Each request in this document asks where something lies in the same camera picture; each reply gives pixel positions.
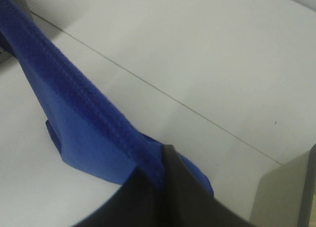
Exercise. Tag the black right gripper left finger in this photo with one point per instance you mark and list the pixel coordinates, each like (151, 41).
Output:
(137, 203)

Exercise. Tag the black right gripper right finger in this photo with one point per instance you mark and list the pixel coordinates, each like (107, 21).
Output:
(189, 203)

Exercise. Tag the blue microfiber towel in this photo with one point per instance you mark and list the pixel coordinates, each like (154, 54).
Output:
(90, 133)

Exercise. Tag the beige storage box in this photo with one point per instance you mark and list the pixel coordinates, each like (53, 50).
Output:
(286, 196)

